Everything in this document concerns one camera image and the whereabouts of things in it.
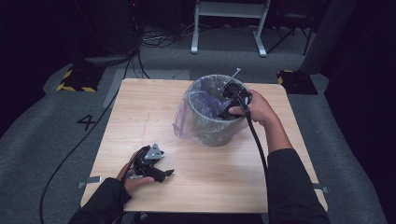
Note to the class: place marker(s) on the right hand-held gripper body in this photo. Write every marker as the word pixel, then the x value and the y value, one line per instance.
pixel 235 95

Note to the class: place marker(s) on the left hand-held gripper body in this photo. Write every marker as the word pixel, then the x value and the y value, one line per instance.
pixel 146 168

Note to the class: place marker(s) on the green plastic bin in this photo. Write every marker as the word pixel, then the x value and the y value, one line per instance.
pixel 214 133

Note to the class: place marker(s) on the purple plastic bag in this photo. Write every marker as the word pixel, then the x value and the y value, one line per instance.
pixel 186 124

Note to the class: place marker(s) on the person's left hand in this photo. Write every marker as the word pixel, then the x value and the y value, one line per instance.
pixel 134 183

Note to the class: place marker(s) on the person's right hand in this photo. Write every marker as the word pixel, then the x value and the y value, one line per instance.
pixel 261 110

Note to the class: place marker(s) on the yellow black striped base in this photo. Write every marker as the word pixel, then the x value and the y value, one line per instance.
pixel 297 82
pixel 81 79

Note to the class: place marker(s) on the white metal stand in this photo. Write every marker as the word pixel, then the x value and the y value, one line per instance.
pixel 230 9

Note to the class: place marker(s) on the black tripod stand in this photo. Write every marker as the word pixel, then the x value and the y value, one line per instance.
pixel 292 18

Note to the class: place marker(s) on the grey curtain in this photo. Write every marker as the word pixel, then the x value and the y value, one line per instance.
pixel 327 34

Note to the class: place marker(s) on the grey metal table bracket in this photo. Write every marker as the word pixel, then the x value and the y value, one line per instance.
pixel 90 180
pixel 322 188

